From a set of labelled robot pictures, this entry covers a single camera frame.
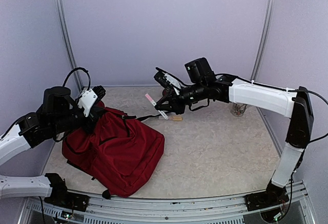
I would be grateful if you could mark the aluminium frame post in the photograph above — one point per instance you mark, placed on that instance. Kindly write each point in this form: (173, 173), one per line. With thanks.
(263, 39)
(65, 33)

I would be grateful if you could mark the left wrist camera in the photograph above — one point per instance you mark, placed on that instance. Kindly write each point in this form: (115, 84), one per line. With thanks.
(88, 97)

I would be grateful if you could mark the red student backpack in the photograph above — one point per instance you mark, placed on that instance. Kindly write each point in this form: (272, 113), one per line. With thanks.
(121, 152)

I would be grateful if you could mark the beige highlighter pen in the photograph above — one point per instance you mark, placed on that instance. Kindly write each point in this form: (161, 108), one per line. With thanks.
(172, 118)

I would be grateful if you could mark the left aluminium frame post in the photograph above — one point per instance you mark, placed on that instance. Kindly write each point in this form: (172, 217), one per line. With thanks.
(65, 33)

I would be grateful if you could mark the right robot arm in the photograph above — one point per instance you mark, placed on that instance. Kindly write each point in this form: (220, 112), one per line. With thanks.
(294, 104)

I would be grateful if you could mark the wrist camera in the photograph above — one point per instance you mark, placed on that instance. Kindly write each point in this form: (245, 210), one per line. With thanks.
(167, 80)
(88, 97)

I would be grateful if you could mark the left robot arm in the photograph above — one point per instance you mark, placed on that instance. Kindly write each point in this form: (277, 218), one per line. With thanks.
(58, 114)

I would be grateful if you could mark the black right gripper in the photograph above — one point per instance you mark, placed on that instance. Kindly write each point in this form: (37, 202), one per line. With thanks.
(175, 106)

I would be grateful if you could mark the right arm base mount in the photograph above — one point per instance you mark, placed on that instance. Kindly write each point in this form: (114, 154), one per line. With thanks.
(266, 198)

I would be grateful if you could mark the aluminium front rail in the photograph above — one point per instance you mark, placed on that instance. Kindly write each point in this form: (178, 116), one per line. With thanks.
(224, 209)

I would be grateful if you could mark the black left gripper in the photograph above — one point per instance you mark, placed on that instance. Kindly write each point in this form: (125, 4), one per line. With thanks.
(94, 112)

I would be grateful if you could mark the right aluminium frame post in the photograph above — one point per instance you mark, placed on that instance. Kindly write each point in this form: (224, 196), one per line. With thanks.
(263, 39)

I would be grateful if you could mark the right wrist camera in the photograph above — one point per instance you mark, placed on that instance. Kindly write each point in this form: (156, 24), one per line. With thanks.
(167, 80)

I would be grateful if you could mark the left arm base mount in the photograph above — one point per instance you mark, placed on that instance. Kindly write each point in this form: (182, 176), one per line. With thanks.
(61, 197)

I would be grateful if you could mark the white ceramic mug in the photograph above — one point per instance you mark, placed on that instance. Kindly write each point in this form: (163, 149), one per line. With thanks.
(238, 109)

